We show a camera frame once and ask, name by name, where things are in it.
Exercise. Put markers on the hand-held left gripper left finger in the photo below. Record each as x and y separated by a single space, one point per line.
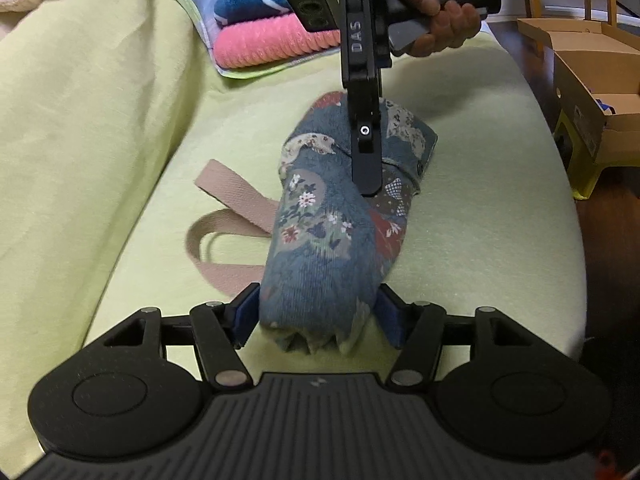
246 317

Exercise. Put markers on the pink ribbed towel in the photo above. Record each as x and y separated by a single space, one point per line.
270 42

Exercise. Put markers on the open cardboard box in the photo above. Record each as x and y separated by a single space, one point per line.
595 75

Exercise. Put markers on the yellow-green plastic stool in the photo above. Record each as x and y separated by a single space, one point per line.
590 170

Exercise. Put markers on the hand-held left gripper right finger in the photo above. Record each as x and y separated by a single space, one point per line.
391 317

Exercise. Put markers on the person's right hand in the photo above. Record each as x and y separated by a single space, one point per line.
440 25

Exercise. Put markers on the blue patchwork shopping bag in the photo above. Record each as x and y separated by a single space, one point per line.
320 240

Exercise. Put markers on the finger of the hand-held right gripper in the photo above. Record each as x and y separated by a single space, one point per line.
366 150

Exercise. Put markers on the green sofa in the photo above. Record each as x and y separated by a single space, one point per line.
90 160

